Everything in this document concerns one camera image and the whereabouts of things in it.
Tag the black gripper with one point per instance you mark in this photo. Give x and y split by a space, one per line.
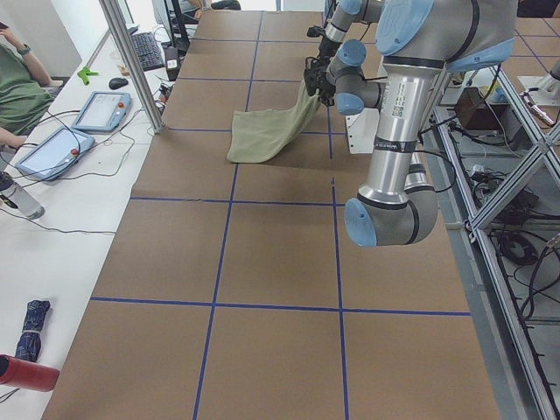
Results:
327 92
325 51

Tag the olive green long-sleeve shirt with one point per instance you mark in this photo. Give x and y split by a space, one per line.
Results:
258 136

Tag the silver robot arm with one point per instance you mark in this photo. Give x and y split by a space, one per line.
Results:
344 15
385 55

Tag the black keyboard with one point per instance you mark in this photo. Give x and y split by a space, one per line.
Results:
147 50

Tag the black computer mouse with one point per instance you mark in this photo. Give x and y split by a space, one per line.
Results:
117 82

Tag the upper teach pendant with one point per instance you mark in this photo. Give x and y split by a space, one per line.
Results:
103 112

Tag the teach pendant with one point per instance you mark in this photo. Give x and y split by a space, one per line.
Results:
103 112
55 155

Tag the brown paper table cover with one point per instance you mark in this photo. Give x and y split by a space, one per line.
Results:
233 292

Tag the green plastic tool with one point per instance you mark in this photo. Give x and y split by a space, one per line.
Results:
85 73

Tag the lower teach pendant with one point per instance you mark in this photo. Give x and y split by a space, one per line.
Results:
55 155

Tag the seated person green shirt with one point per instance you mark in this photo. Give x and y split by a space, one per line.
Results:
24 98

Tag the clear water bottle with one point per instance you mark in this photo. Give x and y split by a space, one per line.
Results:
16 197

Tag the folded navy plaid umbrella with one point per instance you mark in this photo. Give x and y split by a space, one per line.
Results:
29 343

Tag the red cylindrical bottle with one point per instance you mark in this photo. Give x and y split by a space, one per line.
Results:
26 374

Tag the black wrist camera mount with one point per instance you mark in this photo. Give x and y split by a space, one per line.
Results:
314 75
315 32

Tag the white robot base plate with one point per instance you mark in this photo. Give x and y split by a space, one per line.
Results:
361 130

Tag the aluminium frame post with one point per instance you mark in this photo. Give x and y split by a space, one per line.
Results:
118 29

